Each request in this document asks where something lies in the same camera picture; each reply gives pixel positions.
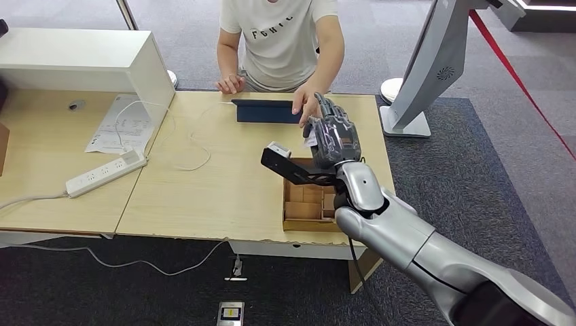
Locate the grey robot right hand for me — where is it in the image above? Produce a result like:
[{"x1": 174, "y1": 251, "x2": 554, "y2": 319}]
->
[{"x1": 302, "y1": 92, "x2": 363, "y2": 170}]

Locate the red floor tape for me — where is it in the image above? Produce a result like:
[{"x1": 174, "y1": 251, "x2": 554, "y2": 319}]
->
[{"x1": 467, "y1": 10, "x2": 576, "y2": 164}]

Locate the brown cardboard box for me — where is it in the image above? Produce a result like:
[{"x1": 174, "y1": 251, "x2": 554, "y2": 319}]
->
[{"x1": 0, "y1": 124, "x2": 10, "y2": 177}]

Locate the thin white charging cable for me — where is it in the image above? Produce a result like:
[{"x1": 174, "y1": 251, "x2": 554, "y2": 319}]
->
[{"x1": 113, "y1": 99, "x2": 235, "y2": 173}]

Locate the person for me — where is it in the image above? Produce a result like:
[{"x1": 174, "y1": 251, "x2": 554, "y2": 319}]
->
[{"x1": 215, "y1": 0, "x2": 346, "y2": 129}]

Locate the silver floor socket box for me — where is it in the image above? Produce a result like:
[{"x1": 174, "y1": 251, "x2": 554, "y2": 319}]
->
[{"x1": 216, "y1": 301, "x2": 246, "y2": 326}]

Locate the printed paper sheet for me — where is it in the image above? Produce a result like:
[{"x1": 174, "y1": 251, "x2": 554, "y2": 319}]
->
[{"x1": 84, "y1": 94, "x2": 157, "y2": 157}]

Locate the person's left hand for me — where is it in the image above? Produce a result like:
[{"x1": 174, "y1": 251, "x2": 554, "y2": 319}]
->
[{"x1": 291, "y1": 83, "x2": 323, "y2": 129}]

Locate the metal pole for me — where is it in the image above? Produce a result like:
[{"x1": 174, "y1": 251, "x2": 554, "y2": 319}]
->
[{"x1": 114, "y1": 0, "x2": 139, "y2": 32}]

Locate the white floor plug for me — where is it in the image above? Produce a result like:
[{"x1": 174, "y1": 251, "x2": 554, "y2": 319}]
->
[{"x1": 223, "y1": 255, "x2": 249, "y2": 283}]

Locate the white counter shelf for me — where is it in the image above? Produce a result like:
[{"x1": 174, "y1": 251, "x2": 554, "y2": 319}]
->
[{"x1": 0, "y1": 28, "x2": 176, "y2": 136}]

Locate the light wood desk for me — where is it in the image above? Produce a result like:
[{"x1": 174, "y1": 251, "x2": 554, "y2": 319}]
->
[
  {"x1": 0, "y1": 88, "x2": 170, "y2": 250},
  {"x1": 115, "y1": 91, "x2": 407, "y2": 295}
]

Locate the white power strip cable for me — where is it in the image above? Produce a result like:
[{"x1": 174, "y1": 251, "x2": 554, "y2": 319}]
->
[{"x1": 0, "y1": 192, "x2": 69, "y2": 211}]

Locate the wooden compartment box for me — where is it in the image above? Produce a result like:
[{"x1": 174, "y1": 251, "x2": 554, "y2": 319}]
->
[{"x1": 282, "y1": 157, "x2": 345, "y2": 234}]

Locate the black platform with white edge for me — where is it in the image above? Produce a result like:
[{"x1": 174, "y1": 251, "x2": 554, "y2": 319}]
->
[{"x1": 514, "y1": 0, "x2": 576, "y2": 34}]

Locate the white power strip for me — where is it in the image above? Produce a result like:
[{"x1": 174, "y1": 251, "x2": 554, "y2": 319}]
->
[{"x1": 65, "y1": 149, "x2": 148, "y2": 199}]

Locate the dark blue tablet case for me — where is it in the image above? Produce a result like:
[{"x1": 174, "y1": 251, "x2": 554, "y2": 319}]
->
[{"x1": 230, "y1": 98, "x2": 303, "y2": 124}]

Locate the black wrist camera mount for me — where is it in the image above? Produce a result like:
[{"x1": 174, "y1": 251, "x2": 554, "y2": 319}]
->
[{"x1": 260, "y1": 141, "x2": 344, "y2": 187}]

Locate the white floor cable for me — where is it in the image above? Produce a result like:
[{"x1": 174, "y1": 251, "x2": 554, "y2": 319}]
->
[{"x1": 0, "y1": 240, "x2": 228, "y2": 278}]

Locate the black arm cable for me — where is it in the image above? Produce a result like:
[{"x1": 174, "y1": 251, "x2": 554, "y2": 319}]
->
[{"x1": 347, "y1": 237, "x2": 367, "y2": 293}]

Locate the person's right hand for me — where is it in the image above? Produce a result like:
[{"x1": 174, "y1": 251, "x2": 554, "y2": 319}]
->
[{"x1": 215, "y1": 74, "x2": 246, "y2": 95}]

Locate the grey kiosk stand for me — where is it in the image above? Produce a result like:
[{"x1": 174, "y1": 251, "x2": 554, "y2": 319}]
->
[{"x1": 378, "y1": 0, "x2": 526, "y2": 139}]

